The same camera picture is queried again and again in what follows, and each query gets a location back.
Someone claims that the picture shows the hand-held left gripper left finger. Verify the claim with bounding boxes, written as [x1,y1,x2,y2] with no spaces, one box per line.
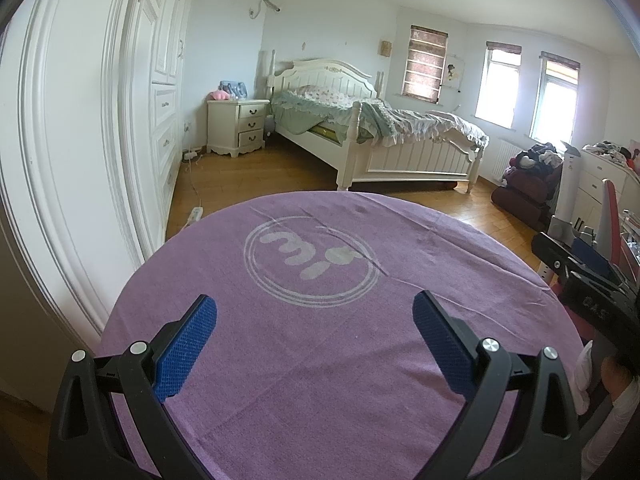
[47,294,218,480]

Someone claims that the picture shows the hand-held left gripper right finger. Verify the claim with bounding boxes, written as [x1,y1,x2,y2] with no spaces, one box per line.
[412,290,583,480]

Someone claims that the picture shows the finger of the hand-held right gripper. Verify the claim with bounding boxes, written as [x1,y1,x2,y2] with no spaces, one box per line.
[571,236,620,279]
[531,232,582,284]

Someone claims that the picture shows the person's right forearm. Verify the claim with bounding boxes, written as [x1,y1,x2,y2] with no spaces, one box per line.
[594,386,640,462]

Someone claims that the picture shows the person's right hand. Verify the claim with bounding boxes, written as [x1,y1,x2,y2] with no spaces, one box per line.
[601,357,635,399]

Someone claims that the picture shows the pink grey desk chair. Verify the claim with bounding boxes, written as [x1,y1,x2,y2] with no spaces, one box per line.
[539,142,627,288]

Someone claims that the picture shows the white pink cloth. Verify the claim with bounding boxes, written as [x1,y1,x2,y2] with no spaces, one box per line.
[574,342,594,414]

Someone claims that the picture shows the white dresser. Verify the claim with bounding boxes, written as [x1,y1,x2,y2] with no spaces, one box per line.
[575,146,640,212]

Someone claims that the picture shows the pile of clothes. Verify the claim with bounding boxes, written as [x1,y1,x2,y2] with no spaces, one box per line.
[514,142,564,172]

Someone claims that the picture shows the white radiator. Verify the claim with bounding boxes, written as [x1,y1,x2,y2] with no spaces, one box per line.
[492,138,519,186]

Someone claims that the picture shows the clothes heap on dresser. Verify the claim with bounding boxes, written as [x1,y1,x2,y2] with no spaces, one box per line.
[582,140,640,162]

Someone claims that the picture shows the purple tablecloth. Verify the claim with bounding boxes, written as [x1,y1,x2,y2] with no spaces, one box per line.
[95,191,587,480]

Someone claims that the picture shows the window with raised blind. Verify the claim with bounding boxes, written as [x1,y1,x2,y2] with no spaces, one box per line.
[530,51,581,144]
[475,41,523,129]

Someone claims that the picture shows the white wooden bed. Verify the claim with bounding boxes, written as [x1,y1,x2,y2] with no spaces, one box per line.
[265,50,490,195]

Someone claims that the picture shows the green floral quilt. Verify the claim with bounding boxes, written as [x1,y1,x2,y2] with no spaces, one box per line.
[271,85,490,151]

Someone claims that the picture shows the white panelled door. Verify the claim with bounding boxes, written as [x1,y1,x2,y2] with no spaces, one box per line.
[0,0,153,393]

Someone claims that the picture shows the white nightstand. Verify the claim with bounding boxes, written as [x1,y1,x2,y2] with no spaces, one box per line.
[206,98,271,157]

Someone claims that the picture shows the window with lowered blind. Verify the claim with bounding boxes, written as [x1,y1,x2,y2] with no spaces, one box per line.
[401,25,450,104]

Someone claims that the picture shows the white wardrobe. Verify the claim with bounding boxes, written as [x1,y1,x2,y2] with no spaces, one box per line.
[120,0,202,243]

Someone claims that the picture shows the white power cable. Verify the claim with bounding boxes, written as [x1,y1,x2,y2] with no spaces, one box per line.
[186,157,202,209]

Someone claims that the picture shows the small wall picture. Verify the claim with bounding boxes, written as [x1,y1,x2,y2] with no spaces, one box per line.
[445,54,466,92]

